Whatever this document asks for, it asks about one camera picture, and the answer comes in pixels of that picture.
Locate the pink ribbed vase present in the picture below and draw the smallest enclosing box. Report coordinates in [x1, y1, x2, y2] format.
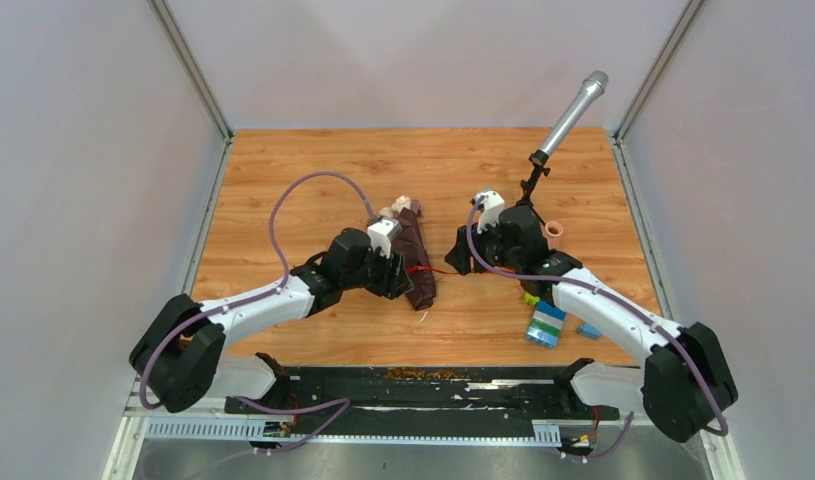
[544, 221, 564, 245]

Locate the black tripod stand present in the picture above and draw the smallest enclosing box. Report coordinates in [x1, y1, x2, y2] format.
[516, 149, 551, 225]

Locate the silver microphone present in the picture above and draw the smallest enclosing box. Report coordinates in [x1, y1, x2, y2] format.
[534, 70, 609, 165]

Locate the colourful toy block stack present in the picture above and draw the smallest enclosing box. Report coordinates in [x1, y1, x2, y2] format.
[523, 293, 567, 349]

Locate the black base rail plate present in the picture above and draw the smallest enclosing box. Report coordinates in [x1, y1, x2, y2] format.
[261, 366, 619, 439]

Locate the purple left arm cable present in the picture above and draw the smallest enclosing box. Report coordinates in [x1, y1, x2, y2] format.
[138, 171, 378, 412]

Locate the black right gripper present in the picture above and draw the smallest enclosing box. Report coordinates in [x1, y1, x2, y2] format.
[446, 214, 522, 276]

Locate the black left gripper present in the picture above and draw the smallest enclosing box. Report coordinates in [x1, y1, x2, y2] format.
[342, 240, 415, 300]

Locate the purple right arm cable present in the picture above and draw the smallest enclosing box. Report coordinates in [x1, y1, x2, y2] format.
[465, 198, 730, 439]

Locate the maroon flower bouquet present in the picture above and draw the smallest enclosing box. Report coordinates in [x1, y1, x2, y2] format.
[380, 195, 437, 311]

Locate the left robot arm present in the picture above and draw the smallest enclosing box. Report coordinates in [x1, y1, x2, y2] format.
[129, 220, 413, 413]

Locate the blue triangular toy block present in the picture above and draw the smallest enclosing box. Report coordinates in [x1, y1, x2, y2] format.
[577, 323, 602, 340]

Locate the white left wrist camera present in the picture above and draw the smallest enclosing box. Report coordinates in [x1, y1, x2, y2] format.
[366, 216, 402, 258]

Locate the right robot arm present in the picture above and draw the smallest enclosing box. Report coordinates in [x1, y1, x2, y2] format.
[446, 191, 739, 443]

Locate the red ribbon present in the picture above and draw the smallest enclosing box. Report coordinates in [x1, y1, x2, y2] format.
[404, 265, 515, 276]

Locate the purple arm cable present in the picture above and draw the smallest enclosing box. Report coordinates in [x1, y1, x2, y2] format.
[465, 198, 730, 439]
[138, 171, 378, 412]

